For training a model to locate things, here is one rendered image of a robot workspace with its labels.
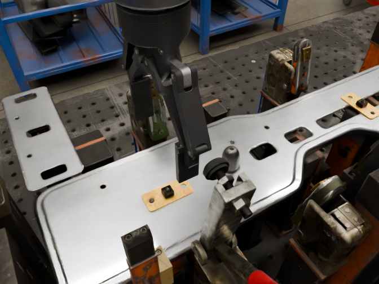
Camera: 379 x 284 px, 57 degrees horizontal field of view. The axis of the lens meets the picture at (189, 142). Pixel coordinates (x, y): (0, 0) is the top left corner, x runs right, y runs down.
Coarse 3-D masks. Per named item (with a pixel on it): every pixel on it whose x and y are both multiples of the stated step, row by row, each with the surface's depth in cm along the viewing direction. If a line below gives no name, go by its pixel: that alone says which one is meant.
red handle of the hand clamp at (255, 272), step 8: (216, 248) 43; (224, 248) 43; (224, 256) 41; (232, 256) 41; (240, 256) 40; (232, 264) 40; (240, 264) 39; (248, 264) 39; (240, 272) 38; (248, 272) 37; (256, 272) 36; (264, 272) 37; (248, 280) 37; (256, 280) 36; (264, 280) 35; (272, 280) 35
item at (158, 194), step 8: (168, 184) 60; (176, 184) 60; (184, 184) 60; (152, 192) 58; (160, 192) 58; (168, 192) 57; (176, 192) 58; (184, 192) 58; (192, 192) 58; (144, 200) 57; (160, 200) 57; (168, 200) 57; (176, 200) 57; (152, 208) 56
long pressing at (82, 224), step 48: (336, 96) 77; (240, 144) 67; (288, 144) 67; (48, 192) 59; (96, 192) 59; (144, 192) 59; (288, 192) 58; (48, 240) 53; (96, 240) 53; (192, 240) 52
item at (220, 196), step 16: (224, 160) 35; (208, 176) 35; (224, 176) 34; (240, 176) 34; (224, 192) 33; (240, 192) 33; (208, 208) 37; (224, 208) 33; (240, 208) 33; (208, 224) 39; (224, 224) 37; (208, 240) 41; (224, 240) 43; (208, 256) 45
